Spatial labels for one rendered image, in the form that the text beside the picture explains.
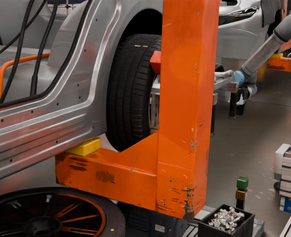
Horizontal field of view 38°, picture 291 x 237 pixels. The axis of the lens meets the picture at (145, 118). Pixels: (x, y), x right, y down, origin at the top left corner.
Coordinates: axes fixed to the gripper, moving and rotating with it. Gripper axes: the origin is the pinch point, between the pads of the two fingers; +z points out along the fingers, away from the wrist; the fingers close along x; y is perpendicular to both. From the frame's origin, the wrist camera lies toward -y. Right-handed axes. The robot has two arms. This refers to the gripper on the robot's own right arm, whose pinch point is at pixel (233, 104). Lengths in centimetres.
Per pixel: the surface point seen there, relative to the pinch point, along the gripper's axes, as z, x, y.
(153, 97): 44, -25, 9
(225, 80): 12.7, -1.6, 14.5
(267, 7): -260, -46, 48
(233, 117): 2.2, 1.2, -6.9
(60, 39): 53, -72, 33
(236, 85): 2.7, 1.4, 10.6
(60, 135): 90, -43, -1
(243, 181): 58, 23, -17
